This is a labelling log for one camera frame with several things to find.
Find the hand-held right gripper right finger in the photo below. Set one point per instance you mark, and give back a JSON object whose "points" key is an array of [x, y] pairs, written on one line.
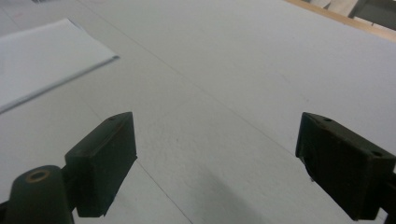
{"points": [[342, 161]]}

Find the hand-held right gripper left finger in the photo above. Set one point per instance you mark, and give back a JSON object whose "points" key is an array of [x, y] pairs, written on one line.
{"points": [[102, 168]]}

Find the white paper sheet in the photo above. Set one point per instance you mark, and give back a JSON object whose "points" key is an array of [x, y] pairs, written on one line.
{"points": [[43, 59]]}

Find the dark green box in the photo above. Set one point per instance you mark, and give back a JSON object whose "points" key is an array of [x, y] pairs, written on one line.
{"points": [[376, 12]]}

